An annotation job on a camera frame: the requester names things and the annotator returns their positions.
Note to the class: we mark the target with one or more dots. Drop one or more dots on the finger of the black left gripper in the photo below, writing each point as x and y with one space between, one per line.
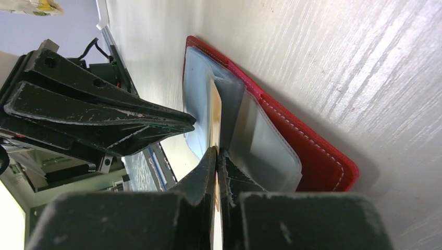
26 100
89 82

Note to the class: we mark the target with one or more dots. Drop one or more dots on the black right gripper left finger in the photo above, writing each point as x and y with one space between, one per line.
180 218

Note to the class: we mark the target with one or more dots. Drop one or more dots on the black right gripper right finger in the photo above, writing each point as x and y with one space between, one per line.
253 218

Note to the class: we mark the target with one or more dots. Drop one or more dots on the red leather card holder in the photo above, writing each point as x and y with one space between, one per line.
324 168

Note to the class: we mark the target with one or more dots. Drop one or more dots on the white card edgewise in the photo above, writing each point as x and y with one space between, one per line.
215 118

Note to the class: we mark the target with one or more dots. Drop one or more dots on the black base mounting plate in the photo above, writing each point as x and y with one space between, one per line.
148 169

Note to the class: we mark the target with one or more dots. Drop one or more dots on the yellow patterned hanging cloth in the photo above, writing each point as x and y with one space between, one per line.
32 7

